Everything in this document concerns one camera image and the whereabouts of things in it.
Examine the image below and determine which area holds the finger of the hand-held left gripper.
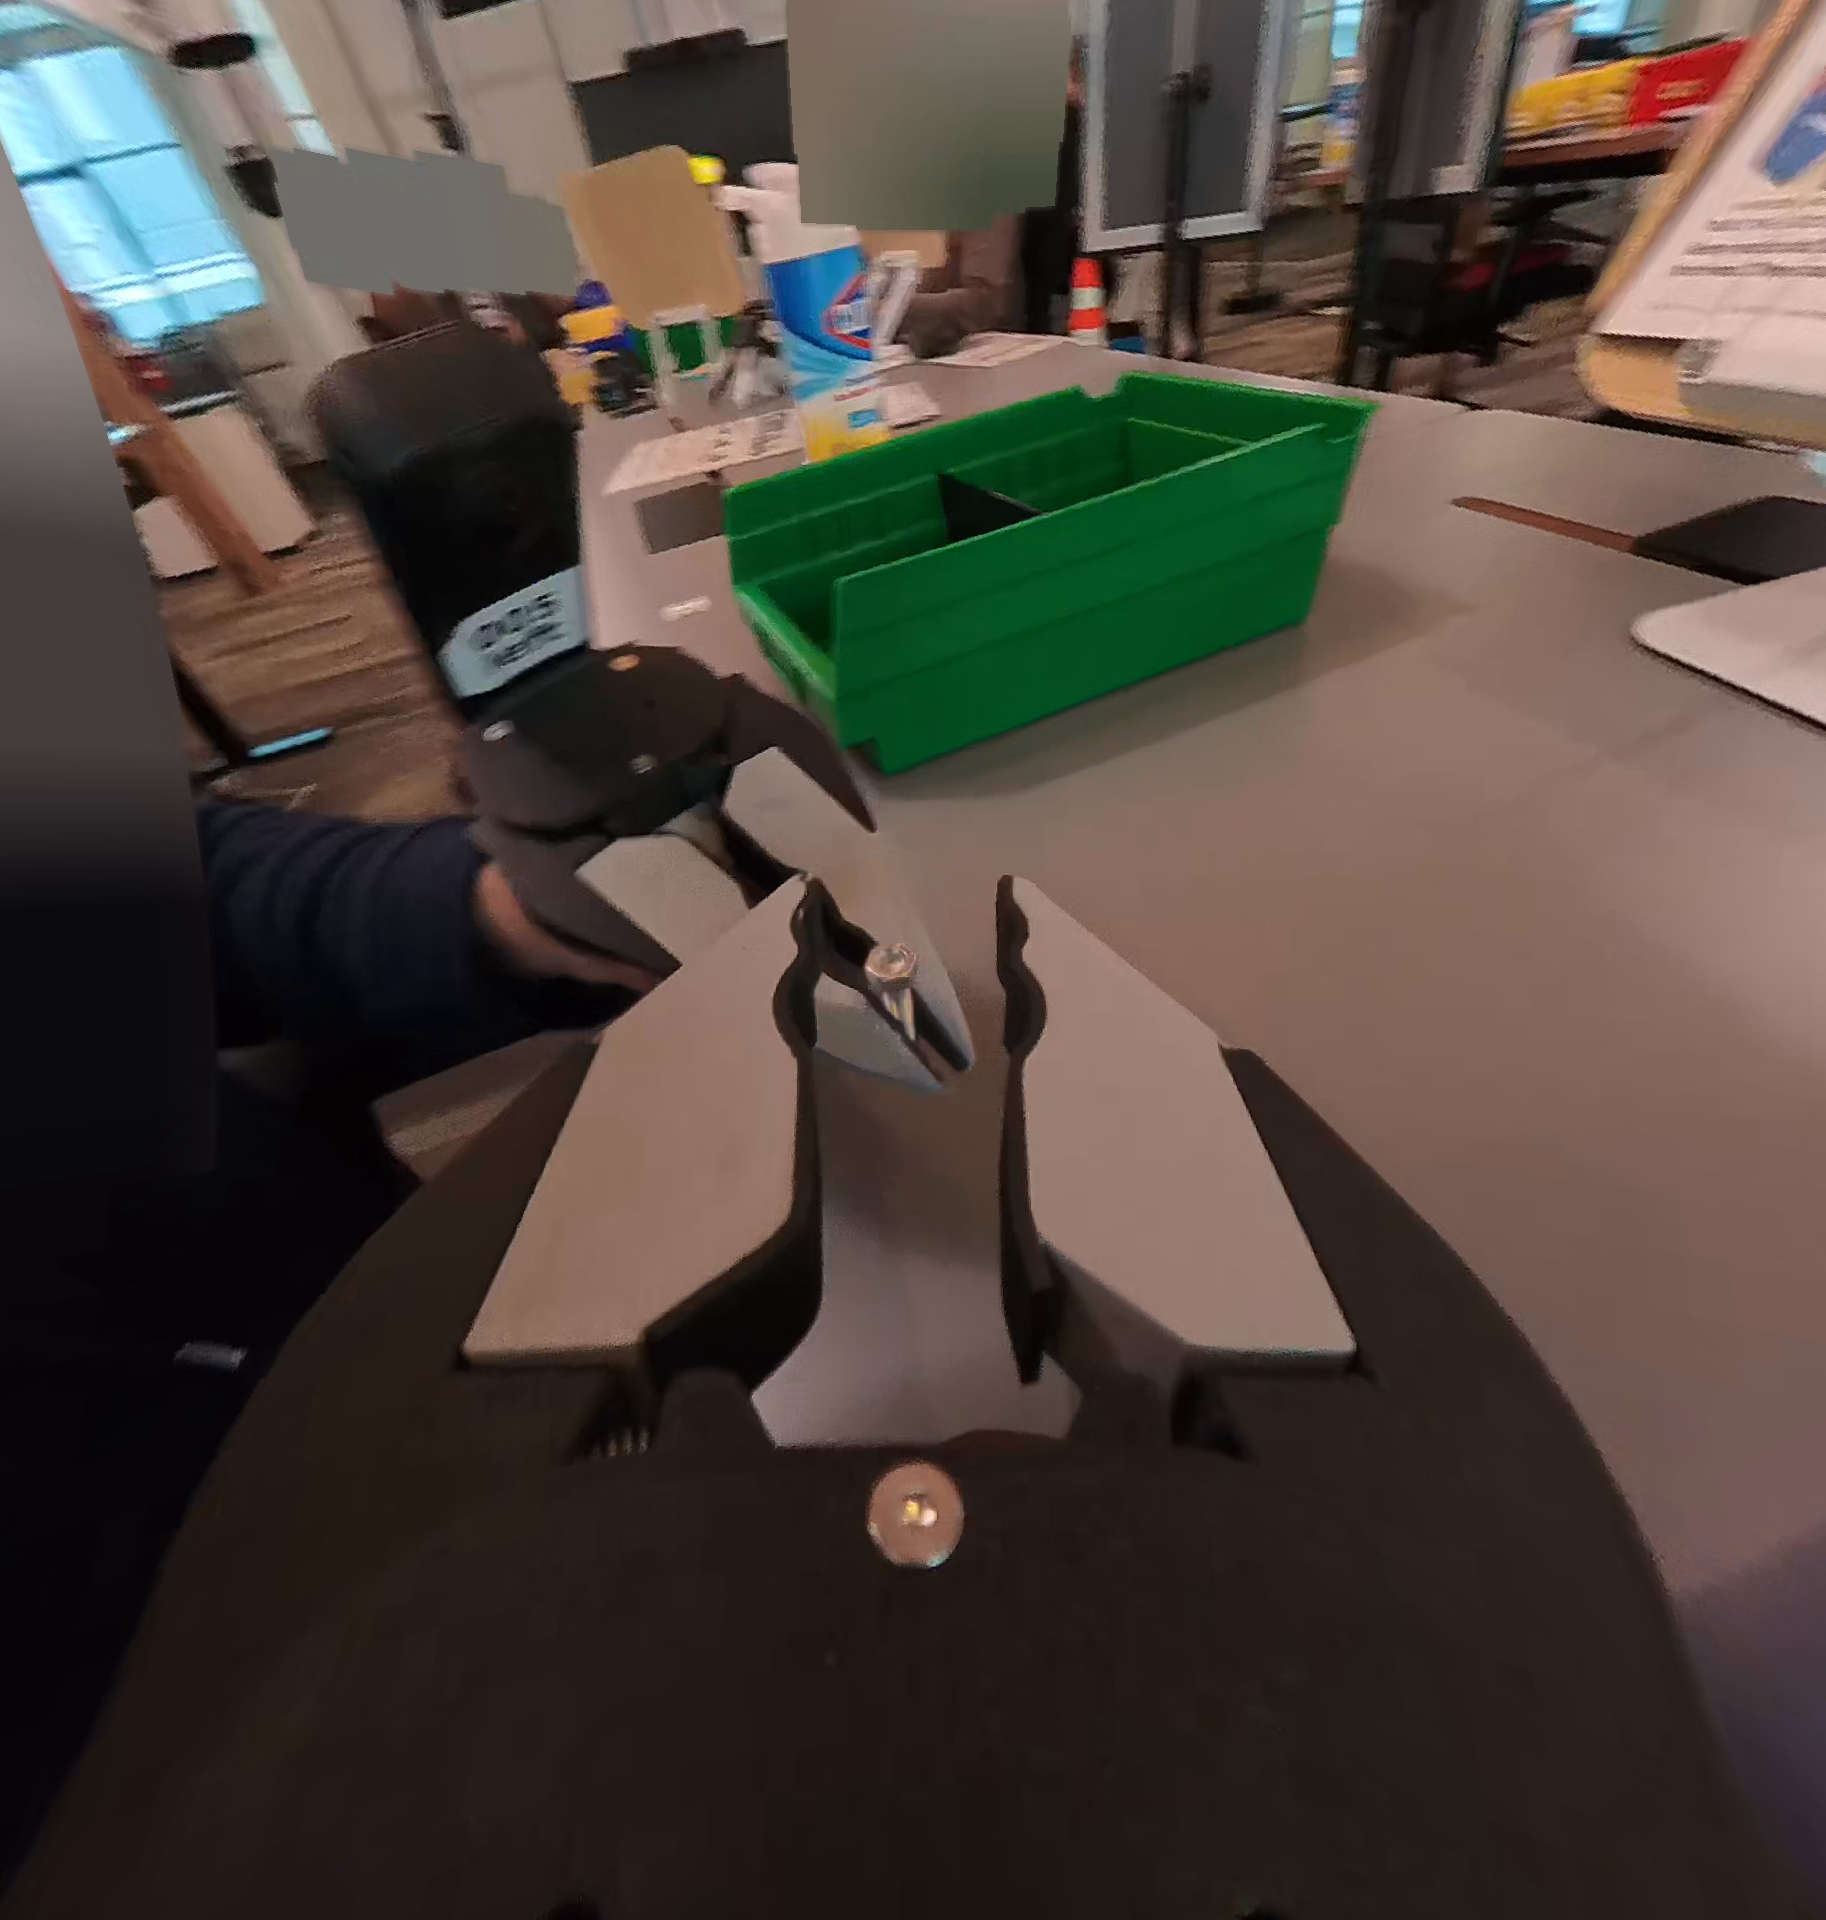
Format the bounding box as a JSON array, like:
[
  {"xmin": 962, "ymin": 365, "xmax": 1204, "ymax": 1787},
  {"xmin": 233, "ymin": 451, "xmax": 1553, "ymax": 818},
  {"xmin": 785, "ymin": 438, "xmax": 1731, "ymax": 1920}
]
[
  {"xmin": 722, "ymin": 748, "xmax": 977, "ymax": 1097},
  {"xmin": 572, "ymin": 811, "xmax": 795, "ymax": 978}
]

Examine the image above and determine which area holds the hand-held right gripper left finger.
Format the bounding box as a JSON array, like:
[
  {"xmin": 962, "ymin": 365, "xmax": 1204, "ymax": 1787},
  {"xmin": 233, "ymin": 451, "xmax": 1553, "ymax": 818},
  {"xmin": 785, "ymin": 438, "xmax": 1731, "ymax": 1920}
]
[{"xmin": 462, "ymin": 874, "xmax": 855, "ymax": 1404}]

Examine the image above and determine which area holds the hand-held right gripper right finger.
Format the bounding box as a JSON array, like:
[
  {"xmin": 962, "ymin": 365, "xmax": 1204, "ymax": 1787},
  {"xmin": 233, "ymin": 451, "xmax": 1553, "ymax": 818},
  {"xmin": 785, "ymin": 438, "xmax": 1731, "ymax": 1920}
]
[{"xmin": 992, "ymin": 873, "xmax": 1362, "ymax": 1388}]

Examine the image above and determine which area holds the steel bolt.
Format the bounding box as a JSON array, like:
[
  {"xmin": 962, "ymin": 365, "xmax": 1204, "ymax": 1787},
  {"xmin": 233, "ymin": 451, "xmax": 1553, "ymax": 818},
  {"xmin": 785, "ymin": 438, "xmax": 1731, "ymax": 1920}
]
[{"xmin": 857, "ymin": 937, "xmax": 959, "ymax": 1074}]

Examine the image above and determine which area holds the green plastic bin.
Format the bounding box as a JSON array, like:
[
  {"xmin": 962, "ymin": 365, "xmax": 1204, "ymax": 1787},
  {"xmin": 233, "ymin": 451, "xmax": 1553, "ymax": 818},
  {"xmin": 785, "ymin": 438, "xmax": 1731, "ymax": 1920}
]
[{"xmin": 720, "ymin": 371, "xmax": 1381, "ymax": 779}]

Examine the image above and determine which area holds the person's left forearm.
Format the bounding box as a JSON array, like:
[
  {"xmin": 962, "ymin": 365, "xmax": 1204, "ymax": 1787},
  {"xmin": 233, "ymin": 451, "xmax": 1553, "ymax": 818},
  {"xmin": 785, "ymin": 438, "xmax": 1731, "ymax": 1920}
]
[{"xmin": 197, "ymin": 799, "xmax": 615, "ymax": 1052}]

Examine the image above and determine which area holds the person's left hand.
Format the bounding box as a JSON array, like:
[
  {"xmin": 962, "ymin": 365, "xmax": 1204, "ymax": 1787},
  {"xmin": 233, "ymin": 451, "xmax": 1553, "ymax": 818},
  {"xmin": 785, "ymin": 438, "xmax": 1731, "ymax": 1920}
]
[{"xmin": 475, "ymin": 861, "xmax": 660, "ymax": 998}]

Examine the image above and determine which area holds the white cabinet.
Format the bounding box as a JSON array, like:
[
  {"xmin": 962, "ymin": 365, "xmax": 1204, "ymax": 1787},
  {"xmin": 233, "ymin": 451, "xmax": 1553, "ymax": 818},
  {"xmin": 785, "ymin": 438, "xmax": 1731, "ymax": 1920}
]
[{"xmin": 134, "ymin": 403, "xmax": 317, "ymax": 584}]

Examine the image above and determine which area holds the printed paper sheet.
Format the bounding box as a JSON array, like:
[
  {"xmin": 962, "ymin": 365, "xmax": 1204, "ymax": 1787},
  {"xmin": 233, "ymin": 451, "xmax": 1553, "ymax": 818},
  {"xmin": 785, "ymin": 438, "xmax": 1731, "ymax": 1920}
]
[{"xmin": 604, "ymin": 411, "xmax": 806, "ymax": 498}]

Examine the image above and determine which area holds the wooden easel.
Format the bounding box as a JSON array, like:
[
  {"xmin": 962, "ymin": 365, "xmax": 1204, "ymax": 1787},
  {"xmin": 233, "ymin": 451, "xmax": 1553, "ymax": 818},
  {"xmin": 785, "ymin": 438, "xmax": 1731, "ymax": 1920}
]
[{"xmin": 65, "ymin": 276, "xmax": 281, "ymax": 599}]

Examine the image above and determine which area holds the disinfectant wipes canister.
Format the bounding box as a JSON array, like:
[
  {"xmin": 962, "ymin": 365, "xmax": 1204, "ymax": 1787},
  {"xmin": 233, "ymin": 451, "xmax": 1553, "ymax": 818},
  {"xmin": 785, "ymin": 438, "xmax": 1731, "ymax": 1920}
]
[{"xmin": 764, "ymin": 226, "xmax": 891, "ymax": 458}]

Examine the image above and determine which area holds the white spray bottle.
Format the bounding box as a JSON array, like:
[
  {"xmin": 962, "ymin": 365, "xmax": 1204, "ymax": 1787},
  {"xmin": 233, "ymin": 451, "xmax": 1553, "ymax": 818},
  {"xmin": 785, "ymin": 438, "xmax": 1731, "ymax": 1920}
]
[{"xmin": 710, "ymin": 162, "xmax": 811, "ymax": 264}]

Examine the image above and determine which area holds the whiteboard on black stand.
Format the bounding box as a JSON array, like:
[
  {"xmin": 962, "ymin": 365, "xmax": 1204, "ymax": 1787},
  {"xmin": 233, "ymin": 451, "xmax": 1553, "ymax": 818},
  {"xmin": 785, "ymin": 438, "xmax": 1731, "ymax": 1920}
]
[{"xmin": 1078, "ymin": 0, "xmax": 1293, "ymax": 361}]

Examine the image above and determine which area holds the white stand base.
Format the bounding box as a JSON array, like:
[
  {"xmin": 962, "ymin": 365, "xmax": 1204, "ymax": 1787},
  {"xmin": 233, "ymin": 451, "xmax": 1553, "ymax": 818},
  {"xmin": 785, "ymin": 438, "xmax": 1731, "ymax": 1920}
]
[{"xmin": 1632, "ymin": 557, "xmax": 1826, "ymax": 752}]

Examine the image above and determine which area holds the black pad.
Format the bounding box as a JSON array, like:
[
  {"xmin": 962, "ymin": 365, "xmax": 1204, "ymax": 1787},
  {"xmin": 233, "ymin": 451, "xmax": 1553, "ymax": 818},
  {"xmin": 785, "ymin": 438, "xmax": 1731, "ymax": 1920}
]
[{"xmin": 1633, "ymin": 495, "xmax": 1826, "ymax": 589}]

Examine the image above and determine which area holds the wooden board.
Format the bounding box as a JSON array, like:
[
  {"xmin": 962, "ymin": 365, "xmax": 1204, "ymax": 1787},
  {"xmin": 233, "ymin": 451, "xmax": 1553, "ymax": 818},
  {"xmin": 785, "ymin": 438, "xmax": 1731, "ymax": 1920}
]
[{"xmin": 1578, "ymin": 0, "xmax": 1826, "ymax": 453}]

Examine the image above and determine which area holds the row of yellow boxes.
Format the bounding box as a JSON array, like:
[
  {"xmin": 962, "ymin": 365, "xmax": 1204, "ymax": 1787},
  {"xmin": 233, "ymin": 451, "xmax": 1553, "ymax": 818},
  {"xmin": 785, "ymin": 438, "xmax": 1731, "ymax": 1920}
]
[{"xmin": 1504, "ymin": 61, "xmax": 1636, "ymax": 137}]

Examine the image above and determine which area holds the white instruction display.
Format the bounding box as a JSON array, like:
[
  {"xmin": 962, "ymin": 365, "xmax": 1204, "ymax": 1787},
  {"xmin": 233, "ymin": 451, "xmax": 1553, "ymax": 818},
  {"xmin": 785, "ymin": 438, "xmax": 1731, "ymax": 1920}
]
[{"xmin": 1595, "ymin": 0, "xmax": 1826, "ymax": 453}]

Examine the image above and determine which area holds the red box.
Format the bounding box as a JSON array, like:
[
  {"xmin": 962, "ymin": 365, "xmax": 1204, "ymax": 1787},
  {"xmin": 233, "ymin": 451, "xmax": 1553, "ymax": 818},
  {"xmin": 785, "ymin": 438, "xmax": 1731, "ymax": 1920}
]
[{"xmin": 1624, "ymin": 37, "xmax": 1752, "ymax": 124}]

